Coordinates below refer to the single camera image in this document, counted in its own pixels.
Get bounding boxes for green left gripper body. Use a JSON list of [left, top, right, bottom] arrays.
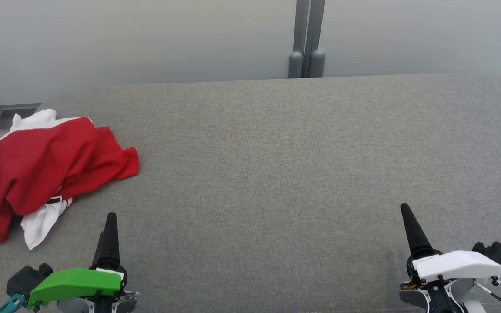
[[28, 261, 128, 311]]

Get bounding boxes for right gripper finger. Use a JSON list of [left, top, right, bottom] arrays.
[[401, 203, 434, 257]]

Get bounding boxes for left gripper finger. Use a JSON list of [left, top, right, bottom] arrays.
[[93, 230, 106, 266], [103, 212, 121, 265]]

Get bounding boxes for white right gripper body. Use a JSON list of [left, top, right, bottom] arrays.
[[406, 249, 501, 285]]

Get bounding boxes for red shirt white striped trim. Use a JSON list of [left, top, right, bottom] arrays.
[[0, 109, 139, 244]]

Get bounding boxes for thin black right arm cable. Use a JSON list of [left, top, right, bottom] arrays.
[[474, 282, 501, 313]]

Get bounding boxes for teal left cable connector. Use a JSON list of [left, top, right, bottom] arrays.
[[0, 293, 27, 313]]

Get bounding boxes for grey metal post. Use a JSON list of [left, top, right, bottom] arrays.
[[288, 0, 310, 79], [303, 0, 326, 78]]

